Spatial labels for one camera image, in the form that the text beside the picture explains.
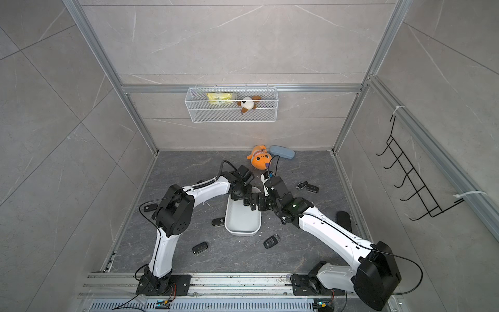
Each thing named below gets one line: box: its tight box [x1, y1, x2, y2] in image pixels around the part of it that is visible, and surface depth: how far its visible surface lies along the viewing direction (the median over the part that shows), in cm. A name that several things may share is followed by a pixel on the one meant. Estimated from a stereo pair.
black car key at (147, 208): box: [143, 203, 158, 212], surface depth 96 cm
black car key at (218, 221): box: [211, 217, 225, 228], surface depth 91 cm
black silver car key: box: [263, 234, 281, 249], surface depth 85 cm
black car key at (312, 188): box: [306, 184, 320, 194], surface depth 103 cm
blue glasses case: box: [269, 144, 296, 160], surface depth 119 cm
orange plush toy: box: [246, 144, 273, 171], surface depth 108 cm
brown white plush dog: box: [236, 95, 262, 116], surface depth 88 cm
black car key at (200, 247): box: [192, 241, 209, 255], surface depth 83 cm
